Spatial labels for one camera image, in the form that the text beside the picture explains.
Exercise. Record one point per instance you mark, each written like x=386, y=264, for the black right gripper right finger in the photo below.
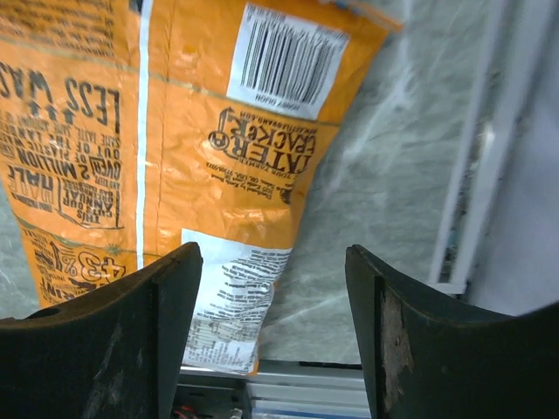
x=425, y=354

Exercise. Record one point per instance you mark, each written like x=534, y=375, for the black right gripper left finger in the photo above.
x=115, y=352

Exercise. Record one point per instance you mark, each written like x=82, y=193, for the large orange cracker bag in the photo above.
x=129, y=128

